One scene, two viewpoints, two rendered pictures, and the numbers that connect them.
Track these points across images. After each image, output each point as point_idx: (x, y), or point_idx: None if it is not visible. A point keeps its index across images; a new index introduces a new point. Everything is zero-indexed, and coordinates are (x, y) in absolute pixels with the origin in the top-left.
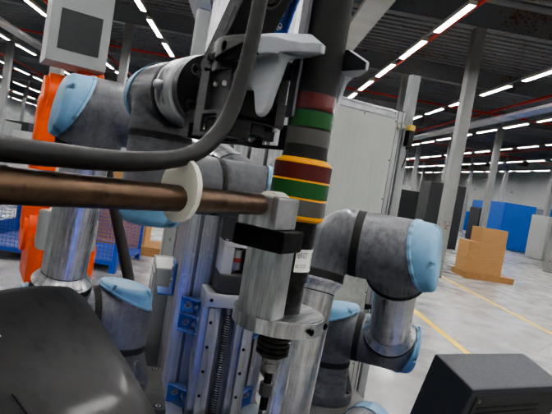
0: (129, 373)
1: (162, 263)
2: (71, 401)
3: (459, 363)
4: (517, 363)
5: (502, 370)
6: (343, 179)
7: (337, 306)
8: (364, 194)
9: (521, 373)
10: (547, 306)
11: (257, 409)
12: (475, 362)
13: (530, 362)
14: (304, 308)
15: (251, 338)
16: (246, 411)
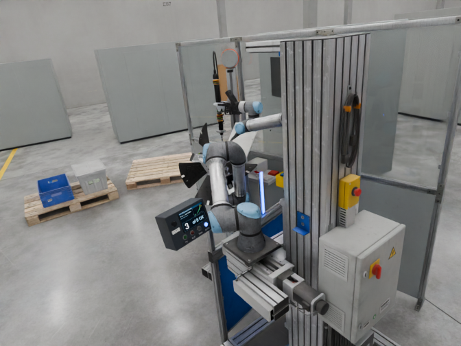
0: (236, 136)
1: (374, 215)
2: (235, 134)
3: (194, 200)
4: (171, 212)
5: (178, 206)
6: None
7: (245, 203)
8: None
9: (171, 210)
10: None
11: (280, 255)
12: (188, 203)
13: (164, 215)
14: (219, 130)
15: (282, 217)
16: (282, 251)
